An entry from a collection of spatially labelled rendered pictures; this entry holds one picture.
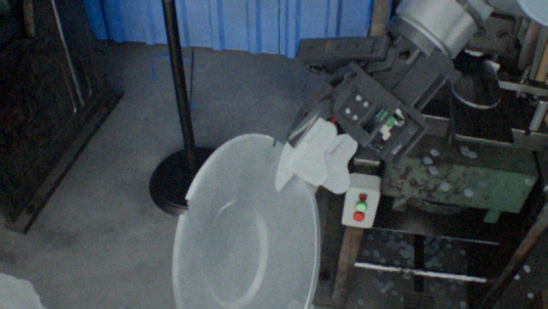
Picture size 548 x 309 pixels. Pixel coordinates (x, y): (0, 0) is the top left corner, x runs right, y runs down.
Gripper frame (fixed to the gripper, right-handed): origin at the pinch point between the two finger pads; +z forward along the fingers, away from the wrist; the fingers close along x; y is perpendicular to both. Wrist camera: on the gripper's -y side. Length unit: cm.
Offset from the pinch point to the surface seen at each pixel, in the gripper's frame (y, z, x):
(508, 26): -20, -43, 55
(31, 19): -149, 44, 9
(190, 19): -196, 20, 99
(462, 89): -24, -26, 62
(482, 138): -9, -20, 57
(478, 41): -24, -37, 55
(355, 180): -24, 6, 53
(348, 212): -23, 13, 57
